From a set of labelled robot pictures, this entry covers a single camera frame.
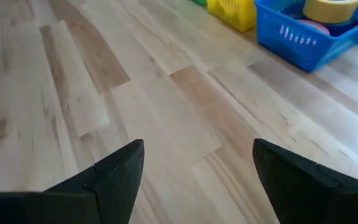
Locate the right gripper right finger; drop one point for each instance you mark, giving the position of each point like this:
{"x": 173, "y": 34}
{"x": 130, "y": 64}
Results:
{"x": 291, "y": 186}

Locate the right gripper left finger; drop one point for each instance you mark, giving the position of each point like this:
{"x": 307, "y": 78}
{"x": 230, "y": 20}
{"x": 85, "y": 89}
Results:
{"x": 117, "y": 186}

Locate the pink tape roll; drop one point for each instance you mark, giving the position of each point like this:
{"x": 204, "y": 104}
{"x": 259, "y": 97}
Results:
{"x": 317, "y": 27}

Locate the yellow tape roll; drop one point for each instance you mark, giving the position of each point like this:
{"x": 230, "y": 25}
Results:
{"x": 331, "y": 12}

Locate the blue plastic basket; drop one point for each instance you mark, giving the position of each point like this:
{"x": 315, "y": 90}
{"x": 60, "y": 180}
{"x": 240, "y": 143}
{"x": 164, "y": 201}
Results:
{"x": 291, "y": 43}

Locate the yellow plastic basket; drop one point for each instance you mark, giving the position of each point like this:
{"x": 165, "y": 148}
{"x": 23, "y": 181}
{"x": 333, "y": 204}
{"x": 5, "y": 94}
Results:
{"x": 232, "y": 14}

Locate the green plastic basket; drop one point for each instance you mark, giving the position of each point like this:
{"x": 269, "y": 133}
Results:
{"x": 200, "y": 2}

